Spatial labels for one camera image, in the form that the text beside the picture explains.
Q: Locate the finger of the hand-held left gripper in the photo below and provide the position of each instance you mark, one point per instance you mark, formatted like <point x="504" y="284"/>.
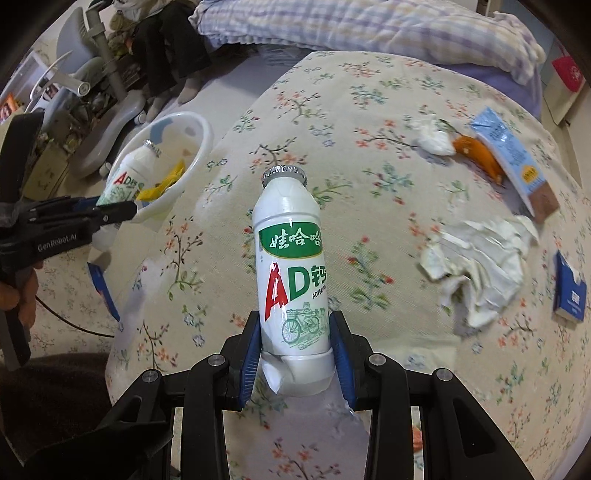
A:
<point x="85" y="205"/>
<point x="117" y="213"/>

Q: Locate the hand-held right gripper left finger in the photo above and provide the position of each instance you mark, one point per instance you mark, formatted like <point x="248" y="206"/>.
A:
<point x="247" y="364"/>

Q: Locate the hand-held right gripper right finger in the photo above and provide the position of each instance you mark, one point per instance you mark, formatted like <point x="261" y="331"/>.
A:
<point x="341" y="364"/>

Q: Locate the white drink bottle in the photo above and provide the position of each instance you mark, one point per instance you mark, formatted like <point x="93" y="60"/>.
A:
<point x="291" y="258"/>
<point x="129" y="177"/>

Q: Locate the yellow plastic bag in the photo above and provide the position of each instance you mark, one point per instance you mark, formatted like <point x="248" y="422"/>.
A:
<point x="159" y="184"/>

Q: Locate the white plastic bin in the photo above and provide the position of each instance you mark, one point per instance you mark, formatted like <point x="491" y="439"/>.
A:
<point x="194" y="152"/>

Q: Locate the large white tissue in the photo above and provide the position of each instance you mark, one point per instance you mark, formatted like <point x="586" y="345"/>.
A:
<point x="485" y="267"/>

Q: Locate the blue cardboard box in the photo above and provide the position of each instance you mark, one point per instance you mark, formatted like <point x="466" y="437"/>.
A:
<point x="570" y="286"/>

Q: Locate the small white tissue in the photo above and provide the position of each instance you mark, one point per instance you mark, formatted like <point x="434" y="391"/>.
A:
<point x="431" y="138"/>

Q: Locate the orange snack wrapper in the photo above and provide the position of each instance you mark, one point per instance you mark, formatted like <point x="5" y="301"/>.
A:
<point x="475" y="152"/>

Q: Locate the light blue milk carton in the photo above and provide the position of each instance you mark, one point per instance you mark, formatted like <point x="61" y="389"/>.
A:
<point x="508" y="152"/>

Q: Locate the person's left hand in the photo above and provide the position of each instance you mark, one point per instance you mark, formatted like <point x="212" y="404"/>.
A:
<point x="21" y="300"/>

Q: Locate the blue flat packet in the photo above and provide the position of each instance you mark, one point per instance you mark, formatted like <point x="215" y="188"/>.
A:
<point x="104" y="290"/>

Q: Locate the brown fuzzy cloth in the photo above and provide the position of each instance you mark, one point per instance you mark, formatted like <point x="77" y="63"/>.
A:
<point x="55" y="392"/>

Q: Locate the floral tablecloth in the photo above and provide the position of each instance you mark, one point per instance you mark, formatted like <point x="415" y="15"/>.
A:
<point x="369" y="207"/>

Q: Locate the pile of plush toys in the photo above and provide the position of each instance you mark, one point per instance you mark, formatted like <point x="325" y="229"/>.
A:
<point x="121" y="41"/>

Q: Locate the plaid quilt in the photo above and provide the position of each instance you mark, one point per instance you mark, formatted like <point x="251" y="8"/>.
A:
<point x="369" y="27"/>

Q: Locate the red hanging bag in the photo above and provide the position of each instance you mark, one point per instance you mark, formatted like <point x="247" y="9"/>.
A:
<point x="570" y="74"/>

